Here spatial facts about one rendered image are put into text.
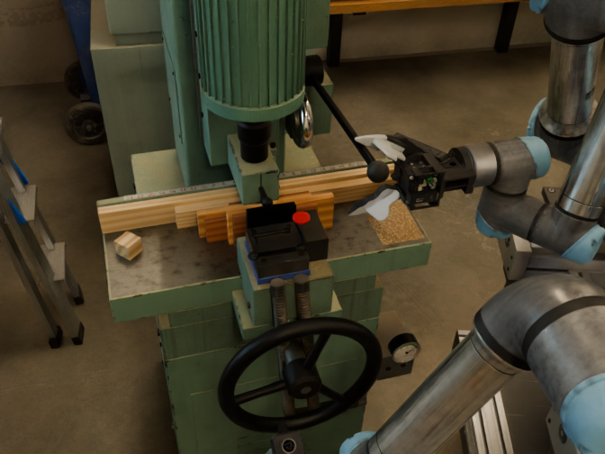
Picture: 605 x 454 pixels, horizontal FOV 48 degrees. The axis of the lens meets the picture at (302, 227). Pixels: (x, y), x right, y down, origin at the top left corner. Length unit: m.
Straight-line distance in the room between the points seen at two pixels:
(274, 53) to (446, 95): 2.62
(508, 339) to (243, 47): 0.57
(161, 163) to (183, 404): 0.57
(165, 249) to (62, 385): 1.07
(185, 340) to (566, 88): 0.85
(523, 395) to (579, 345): 1.26
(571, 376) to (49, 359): 1.85
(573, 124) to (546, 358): 0.77
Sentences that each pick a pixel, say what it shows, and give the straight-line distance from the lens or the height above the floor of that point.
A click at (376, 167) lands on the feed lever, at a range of 1.03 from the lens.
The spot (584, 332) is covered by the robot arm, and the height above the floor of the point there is 1.23.
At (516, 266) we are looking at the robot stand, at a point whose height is 0.73.
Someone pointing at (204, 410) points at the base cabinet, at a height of 0.53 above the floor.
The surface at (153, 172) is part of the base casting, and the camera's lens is 1.64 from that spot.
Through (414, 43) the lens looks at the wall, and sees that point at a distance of 3.97.
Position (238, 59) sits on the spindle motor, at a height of 1.27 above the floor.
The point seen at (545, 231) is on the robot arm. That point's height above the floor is 1.00.
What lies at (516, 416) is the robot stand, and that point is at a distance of 1.96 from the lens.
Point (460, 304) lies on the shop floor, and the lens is 2.47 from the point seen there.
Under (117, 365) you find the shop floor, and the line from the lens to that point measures 2.28.
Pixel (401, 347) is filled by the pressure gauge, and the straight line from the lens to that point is 1.41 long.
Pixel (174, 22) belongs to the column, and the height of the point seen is 1.23.
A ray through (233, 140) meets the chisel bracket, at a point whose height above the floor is 1.03.
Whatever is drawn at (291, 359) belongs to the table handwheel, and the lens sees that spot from 1.19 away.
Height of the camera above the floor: 1.76
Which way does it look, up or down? 41 degrees down
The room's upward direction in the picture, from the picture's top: 2 degrees clockwise
